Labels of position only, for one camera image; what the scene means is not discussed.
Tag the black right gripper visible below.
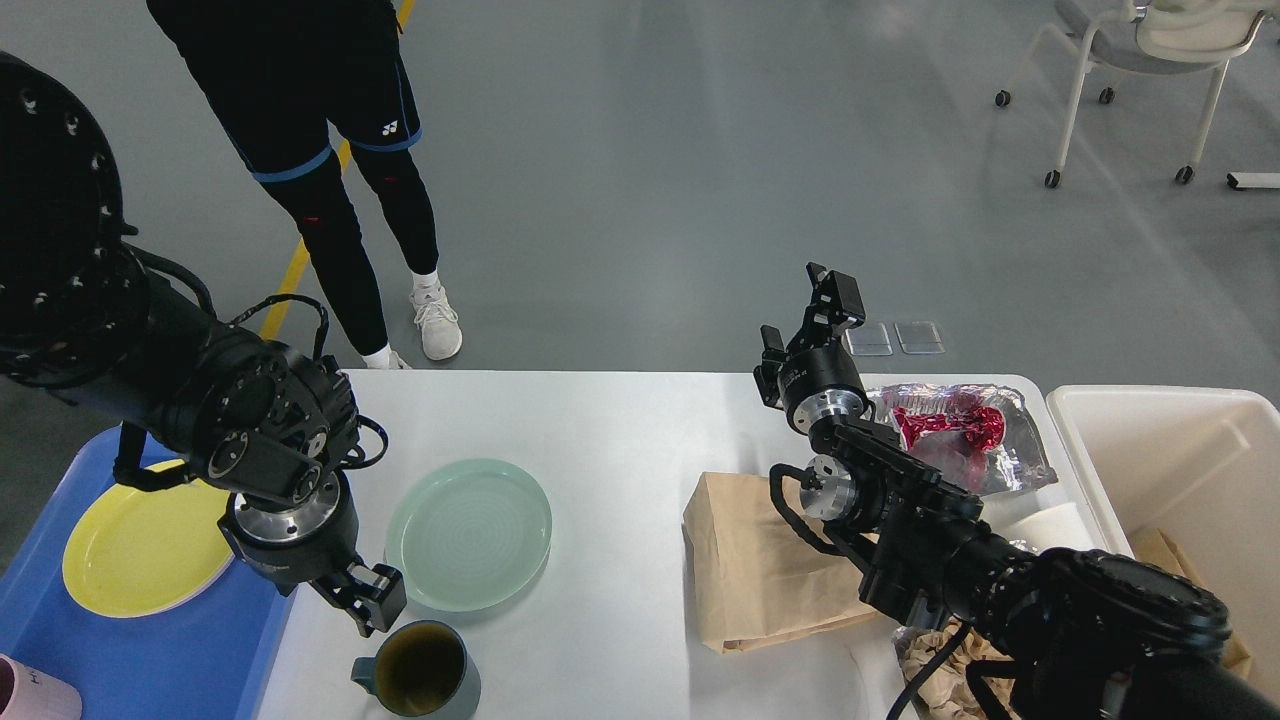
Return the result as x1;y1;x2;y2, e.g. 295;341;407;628
755;263;870;436

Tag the floor outlet plate right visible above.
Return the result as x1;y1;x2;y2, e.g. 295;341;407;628
893;322;946;355

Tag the white plastic bin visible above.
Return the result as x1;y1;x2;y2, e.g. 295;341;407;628
1046;386;1279;698

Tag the floor outlet plate left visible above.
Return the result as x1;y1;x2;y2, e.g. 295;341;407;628
844;322;895;357

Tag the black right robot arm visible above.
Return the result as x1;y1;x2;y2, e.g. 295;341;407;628
754;263;1277;719

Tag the pale green plate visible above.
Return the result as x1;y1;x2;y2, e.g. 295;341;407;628
384;457;554;612

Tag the white rolling chair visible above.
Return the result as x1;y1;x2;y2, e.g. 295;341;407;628
995;1;1277;190

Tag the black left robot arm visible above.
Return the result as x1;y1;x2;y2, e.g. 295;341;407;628
1;53;406;635

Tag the person in black clothes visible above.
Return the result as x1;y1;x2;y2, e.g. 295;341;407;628
147;1;465;369

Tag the blue plastic tray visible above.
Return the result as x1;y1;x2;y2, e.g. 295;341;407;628
1;429;292;719

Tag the floor outlet plate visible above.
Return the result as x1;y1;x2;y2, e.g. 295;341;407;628
844;322;895;357
893;322;946;355

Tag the silver red foil wrapper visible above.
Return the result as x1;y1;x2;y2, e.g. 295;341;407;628
867;383;1059;496

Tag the white paper cup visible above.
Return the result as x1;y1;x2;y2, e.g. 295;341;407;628
1004;502;1102;553

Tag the pink cup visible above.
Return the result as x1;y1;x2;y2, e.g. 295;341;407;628
1;655;83;719

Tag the teal mug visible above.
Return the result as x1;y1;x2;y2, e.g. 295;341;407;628
349;620;483;719

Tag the brown paper bag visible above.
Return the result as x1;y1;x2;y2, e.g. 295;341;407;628
684;471;879;655

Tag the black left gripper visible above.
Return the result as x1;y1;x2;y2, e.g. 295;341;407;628
218;471;407;638

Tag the yellow plate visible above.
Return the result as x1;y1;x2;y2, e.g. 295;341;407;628
61;479;233;619

